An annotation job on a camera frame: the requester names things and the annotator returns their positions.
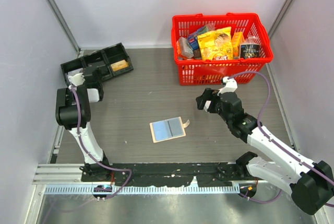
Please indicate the black round can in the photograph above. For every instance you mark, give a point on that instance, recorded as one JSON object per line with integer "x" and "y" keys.
{"x": 249, "y": 50}

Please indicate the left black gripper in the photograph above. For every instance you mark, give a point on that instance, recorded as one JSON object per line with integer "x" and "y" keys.
{"x": 99, "y": 74}

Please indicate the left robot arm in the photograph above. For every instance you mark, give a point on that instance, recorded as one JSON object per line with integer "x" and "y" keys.
{"x": 72, "y": 111}

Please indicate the black mounting base plate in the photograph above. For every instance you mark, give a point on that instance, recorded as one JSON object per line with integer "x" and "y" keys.
{"x": 168, "y": 174}

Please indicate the white bottle grey cap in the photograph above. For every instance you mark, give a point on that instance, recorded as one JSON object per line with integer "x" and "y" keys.
{"x": 207, "y": 106}

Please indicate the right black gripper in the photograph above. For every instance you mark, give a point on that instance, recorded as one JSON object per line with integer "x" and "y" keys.
{"x": 201, "y": 100}

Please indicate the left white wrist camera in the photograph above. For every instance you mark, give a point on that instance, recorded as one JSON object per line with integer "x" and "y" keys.
{"x": 76, "y": 79}

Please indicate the beige card holder wallet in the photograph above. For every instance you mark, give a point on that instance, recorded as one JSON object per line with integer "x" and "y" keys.
{"x": 168, "y": 129}

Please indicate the grey wrapped snack pack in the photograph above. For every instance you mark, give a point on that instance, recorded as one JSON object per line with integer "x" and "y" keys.
{"x": 184, "y": 49}

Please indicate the blue snack packet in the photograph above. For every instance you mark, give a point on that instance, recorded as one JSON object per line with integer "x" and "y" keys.
{"x": 193, "y": 37}

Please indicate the white cable duct strip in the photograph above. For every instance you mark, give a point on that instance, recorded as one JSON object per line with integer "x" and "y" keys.
{"x": 132, "y": 190}

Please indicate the gold card in tray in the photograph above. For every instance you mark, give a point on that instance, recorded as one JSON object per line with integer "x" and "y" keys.
{"x": 119, "y": 65}

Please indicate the yellow chips bag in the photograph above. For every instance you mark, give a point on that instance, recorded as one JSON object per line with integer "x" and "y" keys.
{"x": 216, "y": 45}

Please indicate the black three-compartment tray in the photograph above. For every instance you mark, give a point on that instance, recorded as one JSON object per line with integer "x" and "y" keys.
{"x": 101, "y": 58}

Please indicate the white cards in tray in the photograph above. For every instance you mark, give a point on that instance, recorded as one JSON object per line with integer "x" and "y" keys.
{"x": 75, "y": 72}

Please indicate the orange snack box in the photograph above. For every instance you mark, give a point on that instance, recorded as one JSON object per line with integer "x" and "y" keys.
{"x": 236, "y": 41}

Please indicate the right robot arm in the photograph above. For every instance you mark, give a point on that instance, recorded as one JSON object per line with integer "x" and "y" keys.
{"x": 309, "y": 183}

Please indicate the red shopping basket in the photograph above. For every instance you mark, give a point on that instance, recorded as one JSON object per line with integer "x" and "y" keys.
{"x": 195, "y": 71}

